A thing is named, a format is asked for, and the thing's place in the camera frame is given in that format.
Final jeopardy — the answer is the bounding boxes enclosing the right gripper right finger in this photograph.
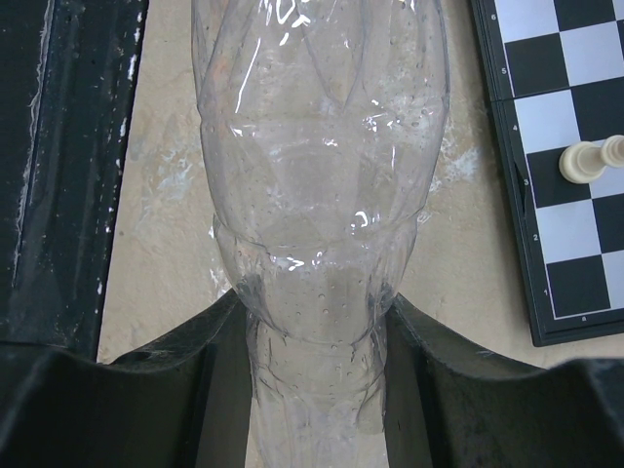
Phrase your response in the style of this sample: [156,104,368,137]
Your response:
[384,297,623,467]

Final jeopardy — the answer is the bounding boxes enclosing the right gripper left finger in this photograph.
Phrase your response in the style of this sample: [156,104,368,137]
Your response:
[1,292,252,467]

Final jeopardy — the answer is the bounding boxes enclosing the clear bottle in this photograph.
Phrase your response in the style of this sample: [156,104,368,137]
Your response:
[191,1,449,467]

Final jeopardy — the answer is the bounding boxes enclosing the cream chess piece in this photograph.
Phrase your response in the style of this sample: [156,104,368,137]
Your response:
[559,135,623,184]

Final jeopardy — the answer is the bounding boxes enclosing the black white chessboard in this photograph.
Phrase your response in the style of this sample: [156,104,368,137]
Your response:
[472,0,623,346]

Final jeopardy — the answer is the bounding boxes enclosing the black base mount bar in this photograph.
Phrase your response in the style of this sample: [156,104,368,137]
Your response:
[1,1,148,359]

